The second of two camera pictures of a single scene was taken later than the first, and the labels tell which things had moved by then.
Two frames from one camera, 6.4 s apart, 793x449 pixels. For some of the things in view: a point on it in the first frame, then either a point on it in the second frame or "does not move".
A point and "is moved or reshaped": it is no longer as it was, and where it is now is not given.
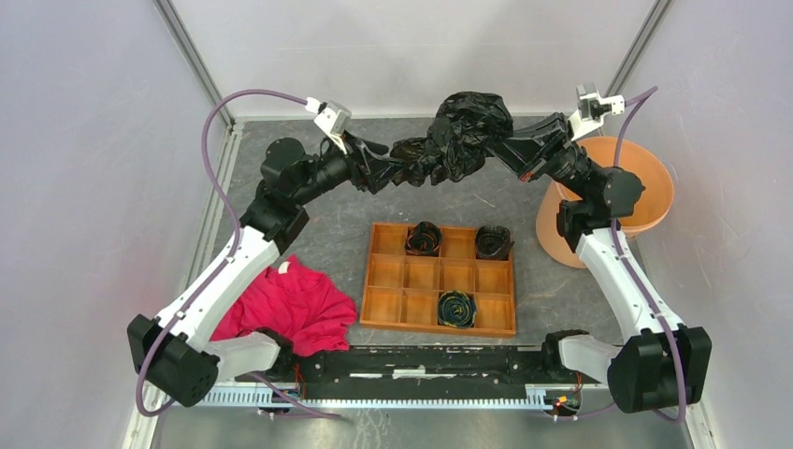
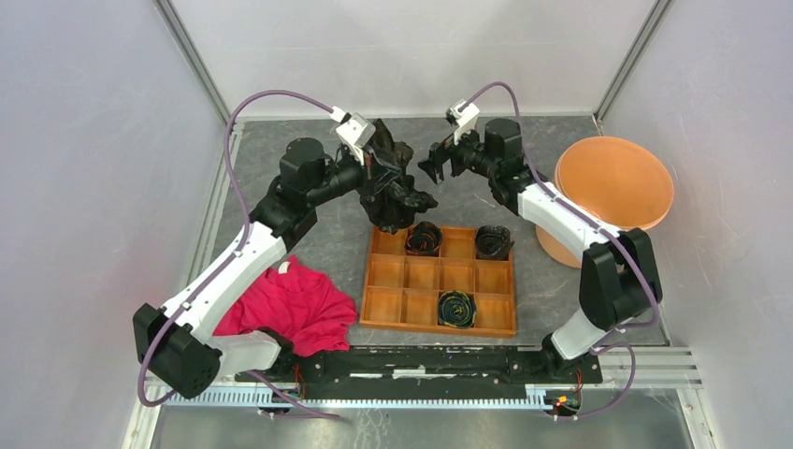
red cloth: [313, 312] does not move
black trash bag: [460, 130] is moved or reshaped
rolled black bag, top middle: [424, 239] does not move
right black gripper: [525, 150] to [439, 152]
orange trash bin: [650, 206] does not move
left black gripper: [368, 167] does not move
